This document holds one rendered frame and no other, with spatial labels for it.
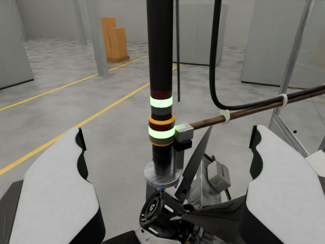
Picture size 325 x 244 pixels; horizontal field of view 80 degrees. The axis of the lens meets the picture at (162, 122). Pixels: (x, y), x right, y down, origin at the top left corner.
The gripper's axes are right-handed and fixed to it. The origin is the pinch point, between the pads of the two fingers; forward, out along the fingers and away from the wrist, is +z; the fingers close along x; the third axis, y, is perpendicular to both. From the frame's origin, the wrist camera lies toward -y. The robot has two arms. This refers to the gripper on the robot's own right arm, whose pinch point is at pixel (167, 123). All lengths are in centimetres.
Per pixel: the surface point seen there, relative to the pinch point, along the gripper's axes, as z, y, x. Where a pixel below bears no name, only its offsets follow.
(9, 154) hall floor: 209, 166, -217
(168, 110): 15.5, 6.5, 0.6
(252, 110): 25.1, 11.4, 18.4
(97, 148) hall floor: 220, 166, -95
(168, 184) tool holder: 13.5, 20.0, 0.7
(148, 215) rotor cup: 25, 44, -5
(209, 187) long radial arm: 44, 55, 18
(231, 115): 22.8, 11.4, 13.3
